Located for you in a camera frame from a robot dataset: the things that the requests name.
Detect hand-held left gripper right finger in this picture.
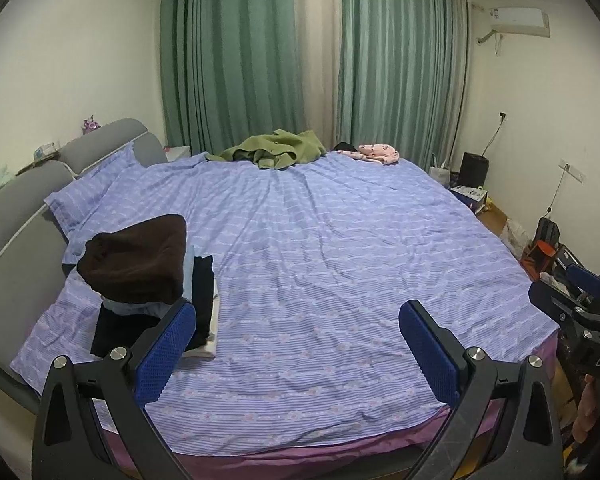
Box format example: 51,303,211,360
398,300,565,480

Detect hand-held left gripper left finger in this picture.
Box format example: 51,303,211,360
31,297,198,480

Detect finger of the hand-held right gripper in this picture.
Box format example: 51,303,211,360
552,250,600,306
528,284,588,331

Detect dark brown pants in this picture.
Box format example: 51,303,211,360
76,214,188,306

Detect person's right hand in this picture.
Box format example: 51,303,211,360
575,374,600,443

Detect black and orange backpack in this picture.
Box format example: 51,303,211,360
521,217,561,281

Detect black folded garment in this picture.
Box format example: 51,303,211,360
90,255,216,358

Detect clear plastic bag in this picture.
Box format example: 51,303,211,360
500,219,531,258

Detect printed cardboard box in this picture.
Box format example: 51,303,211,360
450,185,488,213

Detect purple floral bedsheet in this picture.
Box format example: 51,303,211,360
10,152,561,456

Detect purple bed skirt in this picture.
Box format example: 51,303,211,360
100,335,566,480

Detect white bag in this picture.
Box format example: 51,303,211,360
428,152,453,188

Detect purple floral pillow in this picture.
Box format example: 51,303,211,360
44,141,141,236

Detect grey padded headboard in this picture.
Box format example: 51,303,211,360
0,118,168,411

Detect pink floral garment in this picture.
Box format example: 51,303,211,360
351,143,401,166

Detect olive green garment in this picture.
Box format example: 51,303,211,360
207,129,327,170

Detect white air conditioner pipe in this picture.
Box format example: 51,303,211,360
476,30,503,56

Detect white air conditioner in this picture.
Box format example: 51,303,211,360
489,6,551,38

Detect green curtain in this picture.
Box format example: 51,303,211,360
159,0,306,158
337,0,471,173

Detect beige sheer curtain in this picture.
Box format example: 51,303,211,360
292,0,343,151

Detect thin black cable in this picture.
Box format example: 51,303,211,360
480,120,506,158
545,167,568,216

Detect white wall socket plate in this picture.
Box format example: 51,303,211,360
559,159,586,183

